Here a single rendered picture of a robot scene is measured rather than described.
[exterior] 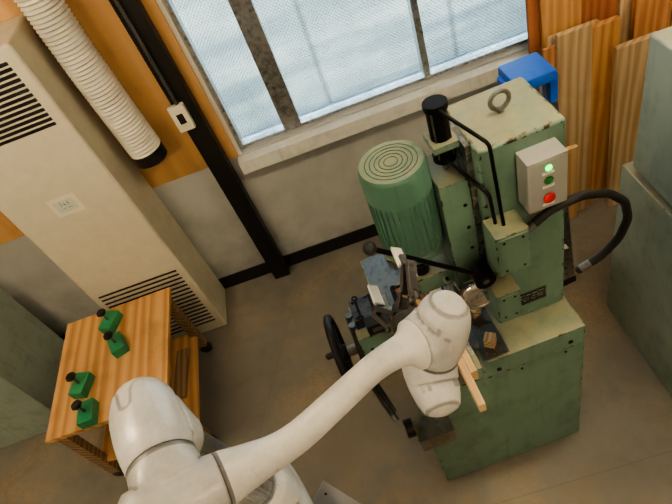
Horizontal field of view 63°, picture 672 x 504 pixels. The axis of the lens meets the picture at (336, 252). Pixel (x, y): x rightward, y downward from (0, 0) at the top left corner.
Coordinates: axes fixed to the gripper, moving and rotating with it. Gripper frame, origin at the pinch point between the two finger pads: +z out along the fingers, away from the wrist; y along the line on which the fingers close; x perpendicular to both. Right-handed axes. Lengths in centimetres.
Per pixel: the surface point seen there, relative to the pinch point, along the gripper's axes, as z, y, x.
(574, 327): -7, -6, -69
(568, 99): 105, 28, -121
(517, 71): 78, 38, -65
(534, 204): -3.0, 30.2, -26.2
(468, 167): 6.6, 30.7, -10.5
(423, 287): 10.5, -13.4, -24.3
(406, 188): 5.3, 21.9, 3.2
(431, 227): 6.5, 11.4, -10.9
